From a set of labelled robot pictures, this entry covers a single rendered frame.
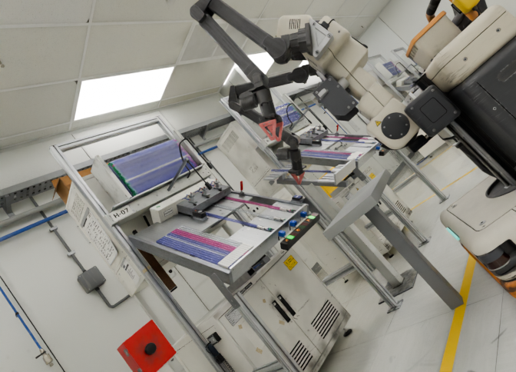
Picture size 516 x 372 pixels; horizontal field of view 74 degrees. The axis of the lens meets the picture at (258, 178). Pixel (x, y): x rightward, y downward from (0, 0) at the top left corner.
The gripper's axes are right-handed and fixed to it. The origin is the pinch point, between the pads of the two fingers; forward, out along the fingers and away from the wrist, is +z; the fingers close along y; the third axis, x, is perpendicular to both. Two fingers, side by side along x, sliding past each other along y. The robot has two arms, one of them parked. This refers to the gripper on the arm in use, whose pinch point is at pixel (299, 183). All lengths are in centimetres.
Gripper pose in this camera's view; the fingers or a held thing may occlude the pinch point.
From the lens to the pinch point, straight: 195.5
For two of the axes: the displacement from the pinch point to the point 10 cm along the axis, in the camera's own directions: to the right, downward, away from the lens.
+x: 8.1, 0.9, -5.8
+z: 1.6, 9.2, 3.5
